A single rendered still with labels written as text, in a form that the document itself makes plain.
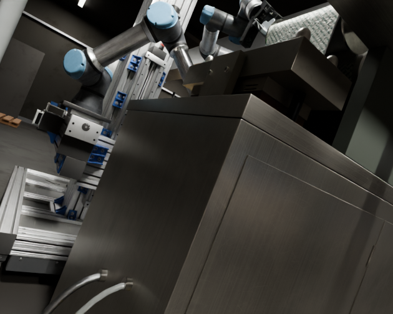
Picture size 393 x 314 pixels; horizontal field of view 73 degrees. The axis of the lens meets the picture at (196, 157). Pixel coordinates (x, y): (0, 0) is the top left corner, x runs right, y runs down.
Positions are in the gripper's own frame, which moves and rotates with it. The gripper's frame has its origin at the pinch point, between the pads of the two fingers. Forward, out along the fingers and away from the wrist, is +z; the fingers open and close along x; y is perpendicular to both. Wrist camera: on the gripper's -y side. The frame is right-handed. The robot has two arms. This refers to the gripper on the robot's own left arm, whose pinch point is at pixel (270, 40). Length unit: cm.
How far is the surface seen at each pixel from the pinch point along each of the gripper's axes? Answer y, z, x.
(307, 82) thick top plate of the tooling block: 4, 49, -19
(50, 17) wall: -437, -842, -132
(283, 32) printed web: 4.9, 9.6, -4.3
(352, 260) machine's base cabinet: -16, 67, 15
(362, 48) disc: 15.0, 26.3, 5.9
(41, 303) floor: -124, 48, -28
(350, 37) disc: 14.8, 26.6, 0.0
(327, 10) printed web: 15.6, 18.1, -4.2
